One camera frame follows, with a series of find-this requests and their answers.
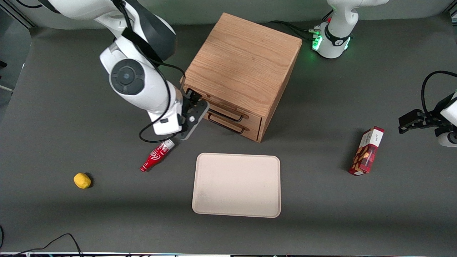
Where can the oak wooden drawer cabinet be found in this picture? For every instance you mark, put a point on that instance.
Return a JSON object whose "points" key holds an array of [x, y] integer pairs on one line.
{"points": [[246, 60]]}

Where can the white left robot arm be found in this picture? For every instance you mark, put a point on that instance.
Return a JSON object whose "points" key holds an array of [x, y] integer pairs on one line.
{"points": [[335, 35]]}

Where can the yellow lemon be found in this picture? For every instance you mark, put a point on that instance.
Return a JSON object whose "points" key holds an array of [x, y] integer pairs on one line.
{"points": [[82, 180]]}

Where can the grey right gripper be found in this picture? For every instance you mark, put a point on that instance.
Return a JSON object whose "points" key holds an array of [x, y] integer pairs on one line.
{"points": [[191, 98]]}

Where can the red cola bottle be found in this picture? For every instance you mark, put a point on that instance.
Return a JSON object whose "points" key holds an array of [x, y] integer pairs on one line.
{"points": [[155, 157]]}

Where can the aluminium frame rail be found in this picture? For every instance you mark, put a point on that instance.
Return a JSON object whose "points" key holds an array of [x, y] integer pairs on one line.
{"points": [[18, 16]]}

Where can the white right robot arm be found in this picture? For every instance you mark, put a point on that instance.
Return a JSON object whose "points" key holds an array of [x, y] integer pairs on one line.
{"points": [[142, 85]]}

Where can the beige plastic tray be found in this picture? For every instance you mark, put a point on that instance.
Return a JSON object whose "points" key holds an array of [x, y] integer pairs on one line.
{"points": [[236, 185]]}

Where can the red snack box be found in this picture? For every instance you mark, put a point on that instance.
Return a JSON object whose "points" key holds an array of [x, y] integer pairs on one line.
{"points": [[367, 151]]}

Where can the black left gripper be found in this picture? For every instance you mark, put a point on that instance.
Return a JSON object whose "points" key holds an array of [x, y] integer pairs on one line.
{"points": [[427, 119]]}

